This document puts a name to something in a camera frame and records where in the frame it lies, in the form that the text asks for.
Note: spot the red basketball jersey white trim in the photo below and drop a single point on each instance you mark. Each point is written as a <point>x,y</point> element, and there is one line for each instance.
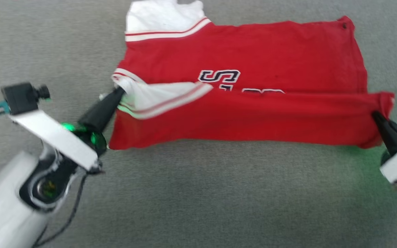
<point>253,117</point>

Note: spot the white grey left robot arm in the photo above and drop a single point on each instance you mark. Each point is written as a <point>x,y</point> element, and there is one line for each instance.
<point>2,213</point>

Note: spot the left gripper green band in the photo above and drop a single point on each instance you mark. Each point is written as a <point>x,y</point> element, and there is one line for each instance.
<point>95,139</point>

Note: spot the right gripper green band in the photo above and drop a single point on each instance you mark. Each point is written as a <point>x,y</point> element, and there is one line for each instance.
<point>385,159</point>

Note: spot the grey fabric sofa cushion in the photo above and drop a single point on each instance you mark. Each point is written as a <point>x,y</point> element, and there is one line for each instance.
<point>219,193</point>

